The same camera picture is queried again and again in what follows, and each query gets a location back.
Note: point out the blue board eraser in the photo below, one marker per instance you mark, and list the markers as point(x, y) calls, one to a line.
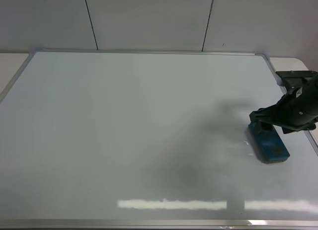
point(268, 146)

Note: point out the white whiteboard with aluminium frame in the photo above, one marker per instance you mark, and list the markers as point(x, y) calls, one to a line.
point(130, 140)

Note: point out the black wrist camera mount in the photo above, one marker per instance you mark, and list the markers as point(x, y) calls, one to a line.
point(294, 79)

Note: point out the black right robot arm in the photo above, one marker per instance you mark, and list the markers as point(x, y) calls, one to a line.
point(297, 110)

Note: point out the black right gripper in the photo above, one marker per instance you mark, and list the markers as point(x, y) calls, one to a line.
point(297, 110)

